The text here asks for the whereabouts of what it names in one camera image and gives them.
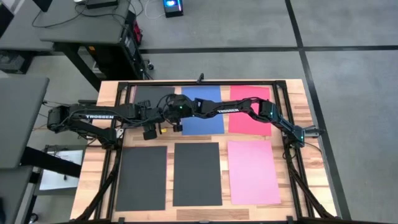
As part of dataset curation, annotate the black diagonal bar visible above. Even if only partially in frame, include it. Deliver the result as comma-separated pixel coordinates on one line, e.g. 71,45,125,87
20,146,82,179

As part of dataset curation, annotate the black monitor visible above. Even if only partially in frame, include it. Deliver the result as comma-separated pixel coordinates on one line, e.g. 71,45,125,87
32,0,53,12
0,4,15,38

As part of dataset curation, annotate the blue paper sheet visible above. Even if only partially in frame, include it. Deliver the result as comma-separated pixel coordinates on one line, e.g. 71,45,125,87
181,85,225,136

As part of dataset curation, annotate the grey office desk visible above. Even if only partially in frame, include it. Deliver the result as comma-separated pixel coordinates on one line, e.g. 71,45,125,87
0,77,50,169
0,166,34,224
0,6,55,52

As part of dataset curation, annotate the red box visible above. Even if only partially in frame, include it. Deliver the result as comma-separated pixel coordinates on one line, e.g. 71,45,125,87
133,21,143,44

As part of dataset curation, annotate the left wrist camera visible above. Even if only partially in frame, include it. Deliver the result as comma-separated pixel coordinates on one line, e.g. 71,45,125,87
142,128,159,141

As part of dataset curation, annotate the black aluminium table frame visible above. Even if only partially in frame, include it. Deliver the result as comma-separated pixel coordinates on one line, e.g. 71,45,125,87
74,80,338,223

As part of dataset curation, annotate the black computer with blue light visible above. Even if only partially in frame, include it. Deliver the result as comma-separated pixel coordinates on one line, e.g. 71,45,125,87
162,0,184,19

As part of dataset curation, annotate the white paper sheet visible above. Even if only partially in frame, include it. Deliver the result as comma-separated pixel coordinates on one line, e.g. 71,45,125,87
39,149,85,191

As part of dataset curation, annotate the black device box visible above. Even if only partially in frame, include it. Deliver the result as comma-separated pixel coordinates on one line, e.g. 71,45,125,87
85,0,119,9

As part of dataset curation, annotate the red paper sheet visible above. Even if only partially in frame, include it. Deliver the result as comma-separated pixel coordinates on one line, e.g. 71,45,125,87
228,85,272,137

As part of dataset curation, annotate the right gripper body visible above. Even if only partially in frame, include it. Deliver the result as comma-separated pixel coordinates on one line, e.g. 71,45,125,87
163,95,194,123

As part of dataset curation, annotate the desk with black frame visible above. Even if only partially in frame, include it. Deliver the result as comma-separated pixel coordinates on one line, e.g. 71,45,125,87
39,0,147,93

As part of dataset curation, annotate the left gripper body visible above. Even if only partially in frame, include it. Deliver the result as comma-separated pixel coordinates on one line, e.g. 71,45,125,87
133,104,165,127

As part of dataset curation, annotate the pink paper sheet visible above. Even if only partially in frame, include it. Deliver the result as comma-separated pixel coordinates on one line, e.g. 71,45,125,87
226,139,282,206

